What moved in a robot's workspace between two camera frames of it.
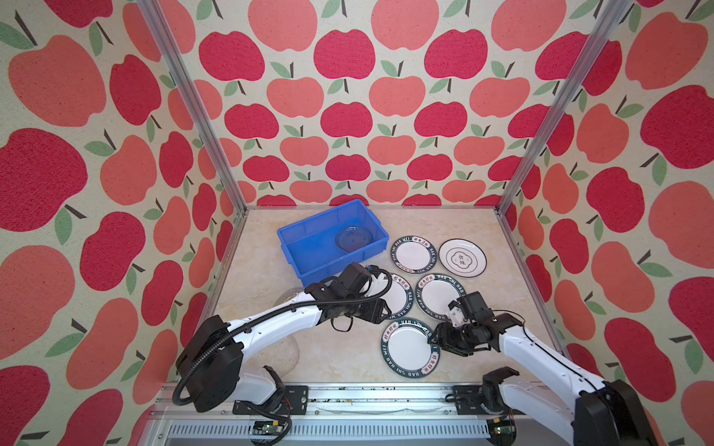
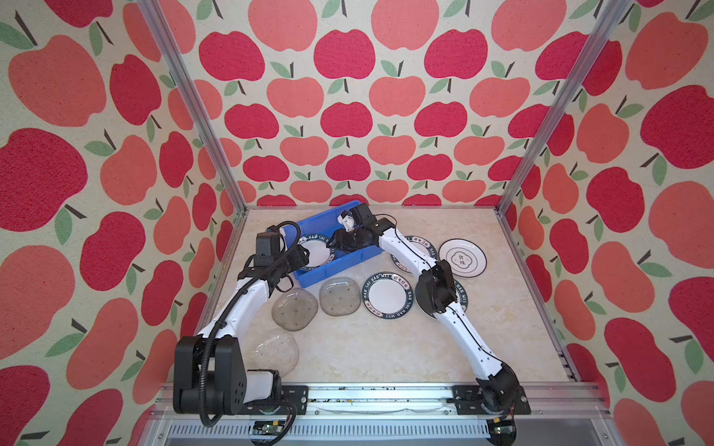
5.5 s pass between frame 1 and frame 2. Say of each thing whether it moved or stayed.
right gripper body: moved
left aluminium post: stayed
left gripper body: moved
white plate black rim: stayed
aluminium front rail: stayed
